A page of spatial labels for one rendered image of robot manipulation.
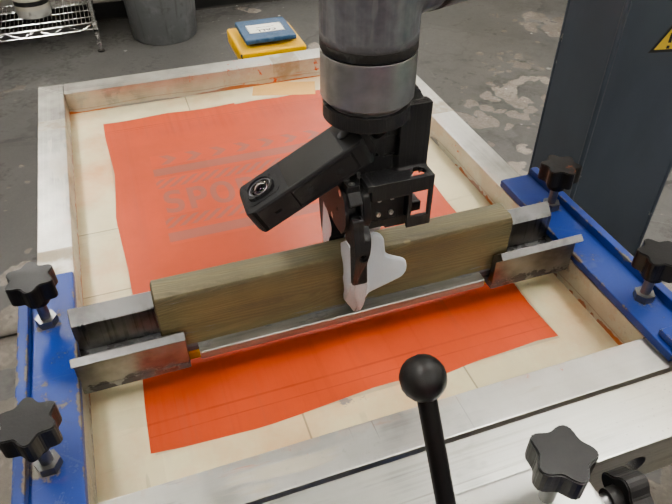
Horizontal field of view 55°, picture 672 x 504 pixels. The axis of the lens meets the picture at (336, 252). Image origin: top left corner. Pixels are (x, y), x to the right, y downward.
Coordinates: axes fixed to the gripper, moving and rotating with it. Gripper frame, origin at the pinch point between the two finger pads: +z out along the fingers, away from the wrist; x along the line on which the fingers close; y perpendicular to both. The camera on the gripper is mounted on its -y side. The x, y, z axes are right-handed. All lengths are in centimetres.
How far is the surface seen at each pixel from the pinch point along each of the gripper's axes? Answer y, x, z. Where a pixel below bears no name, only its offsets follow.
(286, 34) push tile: 15, 73, 4
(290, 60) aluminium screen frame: 11, 57, 2
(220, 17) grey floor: 47, 349, 101
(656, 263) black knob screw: 26.3, -11.9, -5.2
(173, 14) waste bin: 16, 317, 84
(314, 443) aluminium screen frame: -7.6, -15.1, 1.8
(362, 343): 1.1, -3.5, 5.3
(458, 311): 12.4, -2.7, 5.3
